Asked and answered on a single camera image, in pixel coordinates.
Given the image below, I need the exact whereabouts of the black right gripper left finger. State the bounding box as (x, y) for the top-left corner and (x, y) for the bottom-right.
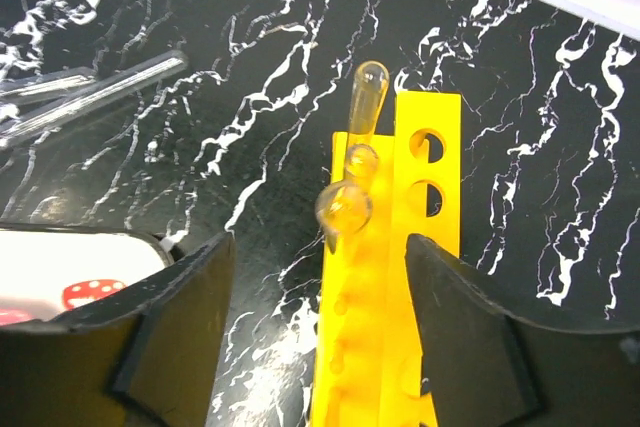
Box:
(1, 234), (236, 426)

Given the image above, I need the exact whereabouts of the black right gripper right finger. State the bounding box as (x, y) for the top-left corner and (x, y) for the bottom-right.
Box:
(405, 234), (639, 426)

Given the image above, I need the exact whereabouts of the yellow test tube rack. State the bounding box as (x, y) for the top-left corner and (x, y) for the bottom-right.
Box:
(310, 91), (462, 426)

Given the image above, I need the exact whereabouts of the clear glass test tube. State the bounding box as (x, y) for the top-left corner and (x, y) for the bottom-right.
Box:
(344, 143), (379, 182)
(1, 50), (188, 150)
(348, 61), (390, 144)
(1, 67), (97, 106)
(315, 180), (373, 254)

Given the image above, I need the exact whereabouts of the strawberry pattern white tray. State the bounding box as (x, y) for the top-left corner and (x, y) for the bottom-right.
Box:
(1, 222), (174, 321)

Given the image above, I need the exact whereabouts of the pink polka dot plate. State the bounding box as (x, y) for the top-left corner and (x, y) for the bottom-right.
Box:
(0, 309), (33, 326)

